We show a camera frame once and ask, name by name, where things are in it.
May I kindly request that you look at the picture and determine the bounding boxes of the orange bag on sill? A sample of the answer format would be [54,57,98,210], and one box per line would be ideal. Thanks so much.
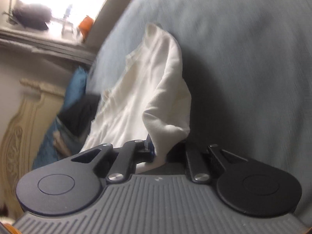
[78,16,94,40]

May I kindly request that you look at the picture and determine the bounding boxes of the dark hanging garment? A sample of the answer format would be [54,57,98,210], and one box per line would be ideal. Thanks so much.
[12,4,52,31]

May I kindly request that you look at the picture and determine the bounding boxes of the blue pillow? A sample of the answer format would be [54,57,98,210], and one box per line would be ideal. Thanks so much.
[31,67,88,170]

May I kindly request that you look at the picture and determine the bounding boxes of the grey fleece bed blanket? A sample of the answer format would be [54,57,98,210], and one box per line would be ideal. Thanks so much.
[87,0,311,226]

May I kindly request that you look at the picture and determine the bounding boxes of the grey curtain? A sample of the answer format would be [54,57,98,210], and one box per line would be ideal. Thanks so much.
[1,28,96,66]

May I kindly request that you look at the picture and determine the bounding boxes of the cream bear hoodie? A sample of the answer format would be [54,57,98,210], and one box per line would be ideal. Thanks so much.
[82,23,191,173]

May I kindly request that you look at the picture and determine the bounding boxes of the black folded garment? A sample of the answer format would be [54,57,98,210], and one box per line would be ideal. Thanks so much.
[57,94,100,137]

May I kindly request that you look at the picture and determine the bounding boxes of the cream carved headboard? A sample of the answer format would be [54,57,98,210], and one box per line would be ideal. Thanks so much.
[1,78,65,219]

